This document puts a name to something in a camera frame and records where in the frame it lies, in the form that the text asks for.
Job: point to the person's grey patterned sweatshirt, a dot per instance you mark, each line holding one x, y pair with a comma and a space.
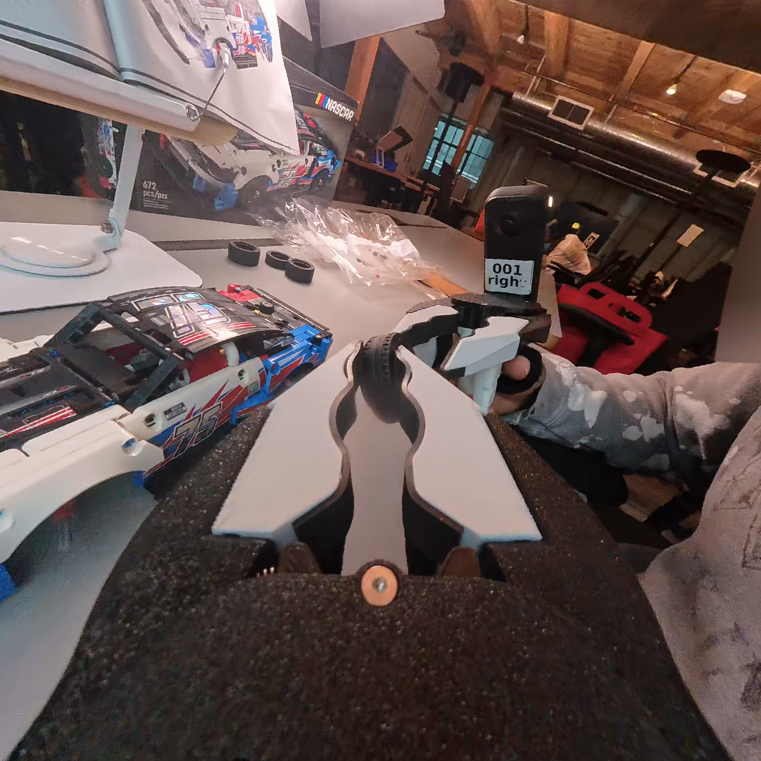
713, 594

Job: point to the person's right forearm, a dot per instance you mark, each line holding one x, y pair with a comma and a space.
642, 416

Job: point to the toy car box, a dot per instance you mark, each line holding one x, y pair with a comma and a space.
309, 154

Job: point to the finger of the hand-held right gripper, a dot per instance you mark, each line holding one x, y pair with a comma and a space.
487, 345
425, 345

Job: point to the toy brick race car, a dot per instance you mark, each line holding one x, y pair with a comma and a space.
119, 386

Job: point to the black toy wheel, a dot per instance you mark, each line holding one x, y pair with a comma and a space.
277, 260
299, 271

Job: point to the window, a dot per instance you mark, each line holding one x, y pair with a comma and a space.
461, 145

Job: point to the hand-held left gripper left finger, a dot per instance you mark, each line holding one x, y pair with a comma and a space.
279, 475

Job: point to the metal air duct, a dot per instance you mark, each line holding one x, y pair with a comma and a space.
642, 137

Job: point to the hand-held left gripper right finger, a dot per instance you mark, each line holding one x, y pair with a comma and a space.
469, 475

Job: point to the clear plastic bags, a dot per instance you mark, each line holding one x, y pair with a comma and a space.
345, 244

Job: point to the black toy car tire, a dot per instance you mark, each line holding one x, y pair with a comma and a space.
380, 356

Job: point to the red plastic carrier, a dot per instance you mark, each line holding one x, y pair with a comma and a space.
618, 339

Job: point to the white book stand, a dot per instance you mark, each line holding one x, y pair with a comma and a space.
89, 279

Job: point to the person's right hand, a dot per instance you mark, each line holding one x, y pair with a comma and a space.
514, 404

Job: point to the black round ceiling fixture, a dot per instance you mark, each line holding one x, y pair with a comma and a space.
722, 161

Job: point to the black rimless toy tire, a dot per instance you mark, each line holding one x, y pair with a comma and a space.
244, 254

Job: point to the open instruction booklet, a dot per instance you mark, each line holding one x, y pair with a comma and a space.
261, 77

